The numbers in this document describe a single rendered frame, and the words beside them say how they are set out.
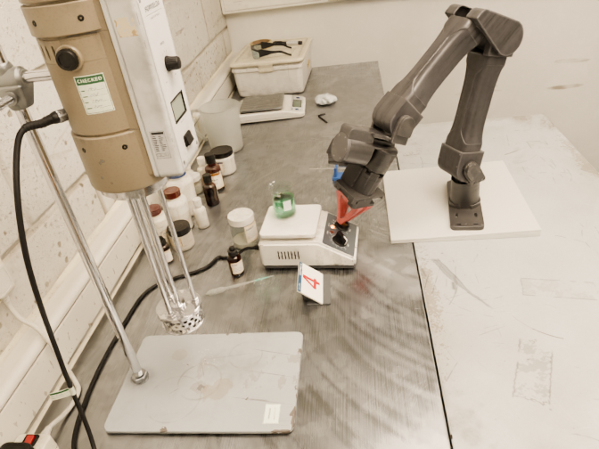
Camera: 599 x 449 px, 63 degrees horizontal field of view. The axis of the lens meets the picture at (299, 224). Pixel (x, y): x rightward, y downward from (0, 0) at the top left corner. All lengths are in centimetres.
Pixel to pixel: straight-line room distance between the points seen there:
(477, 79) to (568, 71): 161
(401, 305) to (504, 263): 24
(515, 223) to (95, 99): 88
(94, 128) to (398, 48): 198
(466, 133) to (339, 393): 58
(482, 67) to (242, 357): 71
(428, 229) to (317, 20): 148
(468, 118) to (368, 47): 140
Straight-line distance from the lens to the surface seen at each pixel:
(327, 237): 103
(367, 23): 241
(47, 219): 102
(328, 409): 80
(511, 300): 98
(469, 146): 109
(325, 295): 97
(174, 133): 57
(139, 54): 54
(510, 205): 122
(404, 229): 113
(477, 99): 107
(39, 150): 68
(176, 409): 85
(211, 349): 91
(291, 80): 208
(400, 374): 84
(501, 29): 103
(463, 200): 116
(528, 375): 86
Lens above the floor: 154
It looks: 33 degrees down
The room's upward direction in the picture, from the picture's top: 8 degrees counter-clockwise
